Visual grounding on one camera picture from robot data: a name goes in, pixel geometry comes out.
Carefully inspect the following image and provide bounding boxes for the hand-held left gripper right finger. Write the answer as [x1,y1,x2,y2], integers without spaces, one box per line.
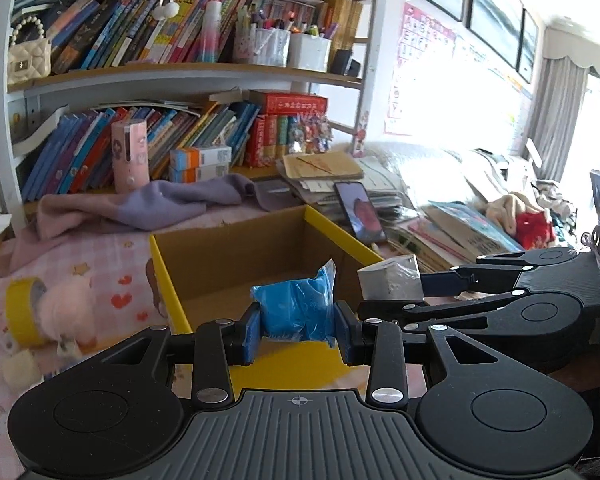
[333,301,506,413]

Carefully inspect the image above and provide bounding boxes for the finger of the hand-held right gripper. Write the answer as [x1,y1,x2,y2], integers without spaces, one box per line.
[357,289,531,334]
[420,251,538,297]

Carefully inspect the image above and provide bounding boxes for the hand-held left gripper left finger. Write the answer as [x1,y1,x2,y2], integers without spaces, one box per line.
[87,302,262,411]

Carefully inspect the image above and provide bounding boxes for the blue plastic packet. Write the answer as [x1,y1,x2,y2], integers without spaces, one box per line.
[250,258,339,349]

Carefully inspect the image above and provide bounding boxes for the small white carton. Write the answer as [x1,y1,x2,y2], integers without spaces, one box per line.
[357,255,424,304]

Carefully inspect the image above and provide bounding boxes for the yellow cardboard box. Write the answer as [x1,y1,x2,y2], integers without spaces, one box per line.
[149,204,386,396]

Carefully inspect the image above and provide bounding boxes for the pink plush toy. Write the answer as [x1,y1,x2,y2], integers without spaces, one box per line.
[32,277,102,354]

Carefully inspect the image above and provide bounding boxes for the yellow tape roll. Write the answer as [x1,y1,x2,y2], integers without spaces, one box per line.
[5,276,49,349]

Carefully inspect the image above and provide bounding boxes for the pile of books and papers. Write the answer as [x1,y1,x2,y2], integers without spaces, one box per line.
[277,152,526,276]

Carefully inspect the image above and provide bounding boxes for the red cloth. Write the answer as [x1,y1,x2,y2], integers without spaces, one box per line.
[512,211,557,251]

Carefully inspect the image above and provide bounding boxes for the beige soft cloth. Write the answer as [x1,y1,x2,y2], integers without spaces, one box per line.
[485,191,546,236]

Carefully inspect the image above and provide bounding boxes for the pile of clothes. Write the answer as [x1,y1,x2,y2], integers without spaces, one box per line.
[527,178,583,243]

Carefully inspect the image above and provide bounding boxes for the black smartphone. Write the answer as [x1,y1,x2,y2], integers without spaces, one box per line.
[333,181,387,245]

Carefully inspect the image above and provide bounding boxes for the brown envelope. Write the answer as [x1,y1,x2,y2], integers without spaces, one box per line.
[282,151,365,181]

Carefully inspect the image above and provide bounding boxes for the purple and pink cloth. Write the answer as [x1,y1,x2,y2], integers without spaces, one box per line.
[35,173,308,240]

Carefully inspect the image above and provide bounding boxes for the grey curtain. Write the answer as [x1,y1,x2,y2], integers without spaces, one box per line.
[532,55,593,183]

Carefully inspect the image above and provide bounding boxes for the standing red books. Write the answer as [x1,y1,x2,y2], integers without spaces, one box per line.
[244,112,292,168]

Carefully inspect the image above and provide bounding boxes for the colourful sticker packet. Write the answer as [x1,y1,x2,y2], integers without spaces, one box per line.
[286,115,332,156]

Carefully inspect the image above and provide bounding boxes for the pink cylindrical bottle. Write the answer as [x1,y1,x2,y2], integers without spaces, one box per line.
[111,118,151,193]

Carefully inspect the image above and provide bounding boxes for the thick red book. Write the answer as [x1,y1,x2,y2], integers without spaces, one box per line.
[249,89,329,116]

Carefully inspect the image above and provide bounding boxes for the white fluffy ball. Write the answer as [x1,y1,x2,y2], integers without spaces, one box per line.
[0,351,43,393]

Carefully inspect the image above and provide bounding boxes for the row of colourful thin books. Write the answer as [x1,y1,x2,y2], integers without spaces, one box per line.
[20,101,262,203]

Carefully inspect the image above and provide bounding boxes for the small black box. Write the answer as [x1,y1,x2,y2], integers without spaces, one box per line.
[328,49,363,77]

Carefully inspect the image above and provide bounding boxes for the white pen holder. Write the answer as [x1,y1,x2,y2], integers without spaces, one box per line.
[287,22,332,73]

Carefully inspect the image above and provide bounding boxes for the floral pen holder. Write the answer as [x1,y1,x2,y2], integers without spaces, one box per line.
[233,5,262,65]

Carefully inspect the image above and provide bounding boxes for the clear pen holder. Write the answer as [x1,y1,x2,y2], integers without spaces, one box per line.
[255,20,292,67]

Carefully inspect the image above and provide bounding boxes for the pastel striped bottle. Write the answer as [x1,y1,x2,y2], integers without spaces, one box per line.
[200,1,224,64]

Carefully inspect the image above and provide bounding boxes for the white bookshelf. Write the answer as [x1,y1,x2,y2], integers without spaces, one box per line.
[0,0,381,238]

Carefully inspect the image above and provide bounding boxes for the row of slanted books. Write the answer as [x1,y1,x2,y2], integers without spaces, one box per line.
[45,0,251,73]

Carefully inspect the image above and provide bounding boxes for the white quilted handbag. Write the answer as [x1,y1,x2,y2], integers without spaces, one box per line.
[6,16,52,86]

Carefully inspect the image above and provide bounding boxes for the pink wall poster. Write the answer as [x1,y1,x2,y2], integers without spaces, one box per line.
[384,2,533,156]

